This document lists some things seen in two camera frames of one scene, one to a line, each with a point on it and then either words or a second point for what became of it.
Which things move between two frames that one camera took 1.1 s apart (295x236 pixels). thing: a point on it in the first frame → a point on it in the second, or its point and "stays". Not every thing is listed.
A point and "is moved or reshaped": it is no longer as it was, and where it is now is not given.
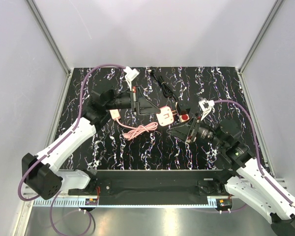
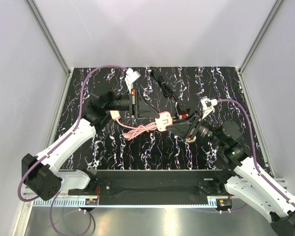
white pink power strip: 115,114 stays
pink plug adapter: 165,117 is moved or reshaped
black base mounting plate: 163,183 stays
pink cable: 136,131 stays
